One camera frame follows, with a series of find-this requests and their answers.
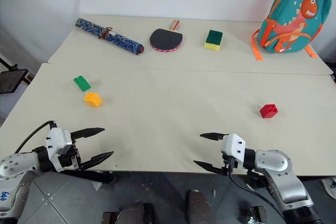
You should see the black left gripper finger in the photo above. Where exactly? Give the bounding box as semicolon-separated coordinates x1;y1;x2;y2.
70;127;106;140
78;151;114;170

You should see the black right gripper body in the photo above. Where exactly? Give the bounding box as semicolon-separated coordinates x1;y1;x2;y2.
222;152;238;175

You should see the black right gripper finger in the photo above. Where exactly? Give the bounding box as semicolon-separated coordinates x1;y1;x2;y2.
193;160;228;176
199;132;228;142

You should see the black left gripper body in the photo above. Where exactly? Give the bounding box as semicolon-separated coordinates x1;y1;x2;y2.
57;134;82;172

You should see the orange toy brick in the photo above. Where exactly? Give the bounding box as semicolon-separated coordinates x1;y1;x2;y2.
83;92;102;109

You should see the green toy brick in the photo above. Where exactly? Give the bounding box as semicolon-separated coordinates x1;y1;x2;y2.
73;75;92;92

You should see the red toy brick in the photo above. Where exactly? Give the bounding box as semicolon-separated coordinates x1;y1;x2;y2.
259;103;279;119

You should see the black metal stand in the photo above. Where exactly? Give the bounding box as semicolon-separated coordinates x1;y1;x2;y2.
0;57;33;95

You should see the green and yellow sponge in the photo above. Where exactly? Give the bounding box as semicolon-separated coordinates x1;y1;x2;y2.
204;29;224;51

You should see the blue patterned rolled scroll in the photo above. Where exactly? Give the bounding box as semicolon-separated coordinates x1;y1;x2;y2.
75;18;145;56

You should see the white sneaker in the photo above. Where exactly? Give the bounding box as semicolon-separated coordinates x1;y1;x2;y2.
320;177;336;200

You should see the black table tennis paddle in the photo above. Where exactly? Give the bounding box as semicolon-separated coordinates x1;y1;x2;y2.
149;19;185;53

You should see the teal dinosaur backpack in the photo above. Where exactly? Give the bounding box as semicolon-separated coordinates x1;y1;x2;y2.
251;0;333;62

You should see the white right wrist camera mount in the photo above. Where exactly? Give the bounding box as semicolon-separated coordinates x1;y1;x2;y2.
220;133;247;163

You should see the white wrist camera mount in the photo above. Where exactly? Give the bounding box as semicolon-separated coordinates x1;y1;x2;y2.
45;127;73;161
220;133;247;163

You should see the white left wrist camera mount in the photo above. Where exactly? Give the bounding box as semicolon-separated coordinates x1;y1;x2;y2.
45;127;73;161

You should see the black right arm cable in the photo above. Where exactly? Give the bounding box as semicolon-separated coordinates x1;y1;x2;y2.
227;168;287;222

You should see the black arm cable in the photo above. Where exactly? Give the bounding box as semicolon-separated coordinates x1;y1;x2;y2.
227;168;287;222
14;120;57;154

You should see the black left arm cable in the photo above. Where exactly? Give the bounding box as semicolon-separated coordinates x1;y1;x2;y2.
14;120;57;154

